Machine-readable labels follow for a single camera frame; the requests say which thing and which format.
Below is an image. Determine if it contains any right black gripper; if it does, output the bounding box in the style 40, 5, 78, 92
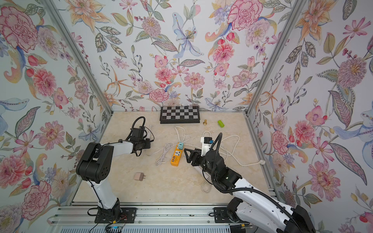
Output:
186, 148, 220, 181

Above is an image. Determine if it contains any white electric toothbrush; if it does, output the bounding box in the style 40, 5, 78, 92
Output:
148, 124, 153, 138

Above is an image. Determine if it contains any orange power strip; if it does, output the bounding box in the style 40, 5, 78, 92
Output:
171, 145, 183, 167

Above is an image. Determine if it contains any white USB charging cable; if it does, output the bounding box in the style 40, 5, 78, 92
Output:
147, 139, 190, 167

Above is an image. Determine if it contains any pink wall charger adapter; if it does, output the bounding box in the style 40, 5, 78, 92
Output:
134, 172, 146, 181

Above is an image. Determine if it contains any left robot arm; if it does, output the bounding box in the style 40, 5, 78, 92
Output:
76, 126, 154, 221

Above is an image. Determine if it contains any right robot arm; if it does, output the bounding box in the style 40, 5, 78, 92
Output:
184, 149, 316, 233

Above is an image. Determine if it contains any black white chessboard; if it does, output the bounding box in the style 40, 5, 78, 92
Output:
160, 106, 200, 124

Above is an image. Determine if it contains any green plastic cap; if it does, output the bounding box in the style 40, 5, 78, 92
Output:
218, 120, 225, 128

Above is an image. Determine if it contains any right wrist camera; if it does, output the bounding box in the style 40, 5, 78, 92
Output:
201, 137, 213, 157

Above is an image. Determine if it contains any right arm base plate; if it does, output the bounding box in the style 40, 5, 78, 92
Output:
209, 207, 250, 224

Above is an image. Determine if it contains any white power strip cord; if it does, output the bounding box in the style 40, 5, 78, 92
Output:
174, 126, 266, 167

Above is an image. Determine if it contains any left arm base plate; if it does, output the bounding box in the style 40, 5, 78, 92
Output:
94, 207, 137, 224

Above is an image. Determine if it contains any aluminium mounting rail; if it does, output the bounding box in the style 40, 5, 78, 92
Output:
47, 203, 238, 226

